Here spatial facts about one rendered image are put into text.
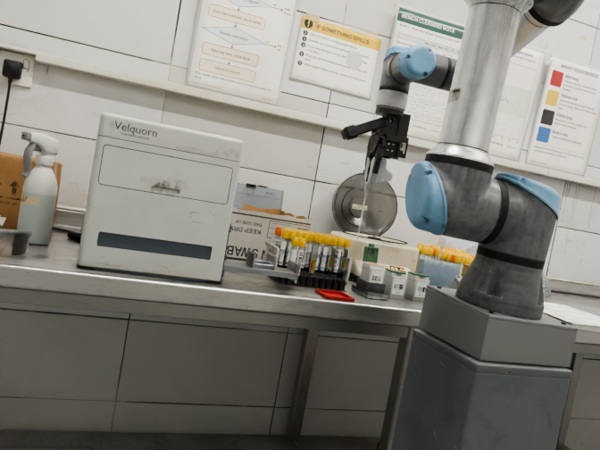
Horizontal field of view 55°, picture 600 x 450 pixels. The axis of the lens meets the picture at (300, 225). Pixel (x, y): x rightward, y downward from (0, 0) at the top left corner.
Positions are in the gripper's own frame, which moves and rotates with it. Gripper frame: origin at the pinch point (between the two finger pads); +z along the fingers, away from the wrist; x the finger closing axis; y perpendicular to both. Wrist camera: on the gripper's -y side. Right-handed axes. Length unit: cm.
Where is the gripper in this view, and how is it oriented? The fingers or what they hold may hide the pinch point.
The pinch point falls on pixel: (367, 187)
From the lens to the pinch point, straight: 146.1
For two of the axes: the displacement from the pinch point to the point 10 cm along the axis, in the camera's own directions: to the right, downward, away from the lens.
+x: -1.9, -0.9, 9.8
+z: -1.8, 9.8, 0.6
